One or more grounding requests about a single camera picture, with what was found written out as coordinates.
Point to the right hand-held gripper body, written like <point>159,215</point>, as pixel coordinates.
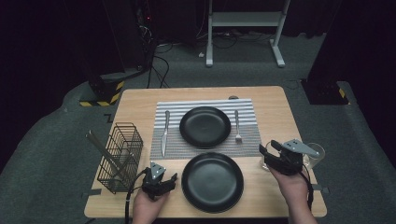
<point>289,158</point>

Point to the person's right hand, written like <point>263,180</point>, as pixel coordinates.
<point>292,188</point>

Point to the black stand with striped base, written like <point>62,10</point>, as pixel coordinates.
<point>106,87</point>
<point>323,90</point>

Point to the white metal stand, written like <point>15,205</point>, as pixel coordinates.
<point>246,18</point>

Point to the silver table knife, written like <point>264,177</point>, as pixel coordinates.
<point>165,137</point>

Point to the round table grommet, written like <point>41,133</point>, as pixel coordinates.
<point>233,97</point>

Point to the person's left hand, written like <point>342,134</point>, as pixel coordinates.
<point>146,208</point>

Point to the short grey metal utensil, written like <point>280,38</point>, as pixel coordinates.
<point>126,165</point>

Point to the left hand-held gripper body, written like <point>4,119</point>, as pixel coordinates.
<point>155,175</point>

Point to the white plug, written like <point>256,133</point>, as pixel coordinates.
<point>201,55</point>

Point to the black plate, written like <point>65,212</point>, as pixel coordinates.
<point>212,182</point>
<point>205,127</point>

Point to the grey tape piece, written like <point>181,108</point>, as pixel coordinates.
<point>320,188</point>
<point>93,192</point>

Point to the long grey utensil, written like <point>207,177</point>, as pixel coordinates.
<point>99,144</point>

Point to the grey striped placemat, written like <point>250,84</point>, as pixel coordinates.
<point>186,149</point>

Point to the silver fork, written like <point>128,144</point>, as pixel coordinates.
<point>237,124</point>

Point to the clear drinking glass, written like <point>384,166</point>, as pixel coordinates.
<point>264,163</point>
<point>316,158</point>

